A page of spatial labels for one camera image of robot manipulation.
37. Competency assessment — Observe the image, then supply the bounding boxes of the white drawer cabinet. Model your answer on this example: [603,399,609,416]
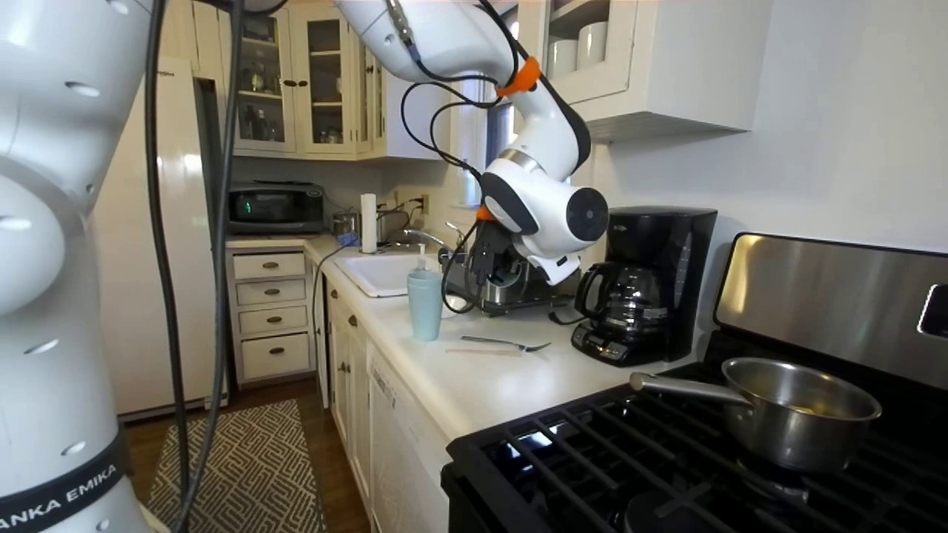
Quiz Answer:
[227,244,314,384]

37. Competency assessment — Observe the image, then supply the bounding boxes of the white refrigerator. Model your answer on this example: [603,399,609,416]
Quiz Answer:
[89,56,230,420]

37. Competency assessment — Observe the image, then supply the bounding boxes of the white upper cabinet right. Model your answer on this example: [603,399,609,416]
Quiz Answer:
[518,0,773,143]

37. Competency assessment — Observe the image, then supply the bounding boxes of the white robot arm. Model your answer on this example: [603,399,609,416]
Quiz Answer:
[0,0,606,533]

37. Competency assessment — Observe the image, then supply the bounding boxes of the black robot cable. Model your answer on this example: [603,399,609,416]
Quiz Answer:
[142,0,247,533]

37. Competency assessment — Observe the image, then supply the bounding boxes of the black gas stove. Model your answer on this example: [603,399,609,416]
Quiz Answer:
[441,231,948,533]

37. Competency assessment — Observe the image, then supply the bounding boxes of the teal cup left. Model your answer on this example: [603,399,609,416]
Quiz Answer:
[406,268,441,342]

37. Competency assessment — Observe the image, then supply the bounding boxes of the white kitchen sink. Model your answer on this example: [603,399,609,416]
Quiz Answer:
[336,256,433,300]

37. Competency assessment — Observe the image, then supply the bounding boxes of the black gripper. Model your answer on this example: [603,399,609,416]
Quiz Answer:
[465,223,524,315]

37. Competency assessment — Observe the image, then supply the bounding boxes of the black coffee maker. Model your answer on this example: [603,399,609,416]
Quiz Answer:
[572,207,717,367]

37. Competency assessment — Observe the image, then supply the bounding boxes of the patterned floor rug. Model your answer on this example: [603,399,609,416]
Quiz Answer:
[132,399,329,533]

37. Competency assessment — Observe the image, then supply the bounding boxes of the steel saucepan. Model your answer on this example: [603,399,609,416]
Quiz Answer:
[628,359,883,473]

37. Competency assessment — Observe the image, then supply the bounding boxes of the black microwave oven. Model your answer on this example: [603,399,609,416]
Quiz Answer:
[227,180,326,233]

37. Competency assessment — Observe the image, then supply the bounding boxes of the glass door upper cabinet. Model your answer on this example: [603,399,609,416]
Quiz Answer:
[230,0,372,159]

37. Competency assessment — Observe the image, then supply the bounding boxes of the paper towel roll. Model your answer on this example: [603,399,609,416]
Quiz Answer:
[358,193,379,256]

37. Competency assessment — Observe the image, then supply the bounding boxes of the chrome faucet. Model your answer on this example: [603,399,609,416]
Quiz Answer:
[398,219,465,250]

